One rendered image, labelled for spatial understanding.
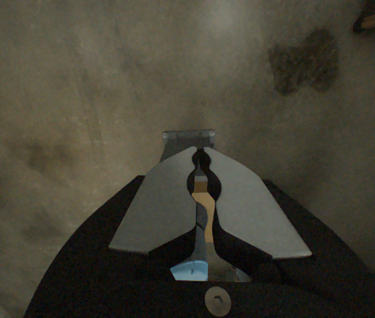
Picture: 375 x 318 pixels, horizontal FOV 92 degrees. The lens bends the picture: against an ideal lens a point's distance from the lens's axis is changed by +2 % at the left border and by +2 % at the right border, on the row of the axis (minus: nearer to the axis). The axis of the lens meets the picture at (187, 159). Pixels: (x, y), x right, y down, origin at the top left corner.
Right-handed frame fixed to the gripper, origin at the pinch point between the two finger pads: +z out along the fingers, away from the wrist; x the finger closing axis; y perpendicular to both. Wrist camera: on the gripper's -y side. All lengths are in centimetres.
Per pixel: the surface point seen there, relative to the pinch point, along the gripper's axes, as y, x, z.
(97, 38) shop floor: -11, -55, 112
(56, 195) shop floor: 103, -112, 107
